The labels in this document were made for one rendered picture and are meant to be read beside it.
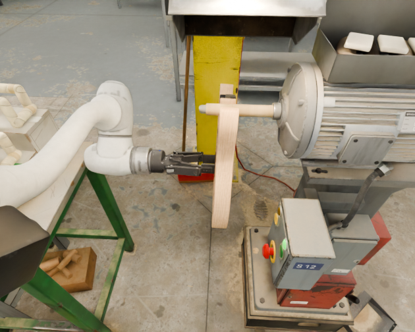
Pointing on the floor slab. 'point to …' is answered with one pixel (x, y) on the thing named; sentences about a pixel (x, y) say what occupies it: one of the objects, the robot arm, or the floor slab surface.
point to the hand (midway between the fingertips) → (214, 163)
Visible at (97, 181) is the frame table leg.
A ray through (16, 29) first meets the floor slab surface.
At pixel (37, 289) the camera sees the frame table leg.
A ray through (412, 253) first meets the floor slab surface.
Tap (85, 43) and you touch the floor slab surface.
